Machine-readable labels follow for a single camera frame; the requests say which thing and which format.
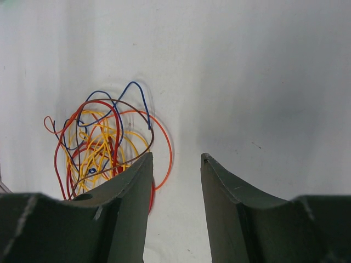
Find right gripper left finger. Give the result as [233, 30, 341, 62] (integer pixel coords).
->
[1, 153, 153, 262]

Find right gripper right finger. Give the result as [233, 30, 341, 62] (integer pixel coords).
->
[201, 153, 350, 262]

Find bright red wire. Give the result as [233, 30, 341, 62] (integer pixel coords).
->
[54, 100, 156, 214]

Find brown wire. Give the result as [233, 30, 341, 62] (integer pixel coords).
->
[67, 98, 155, 201]

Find dark blue wire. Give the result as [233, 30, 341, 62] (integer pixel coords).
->
[53, 81, 151, 175]

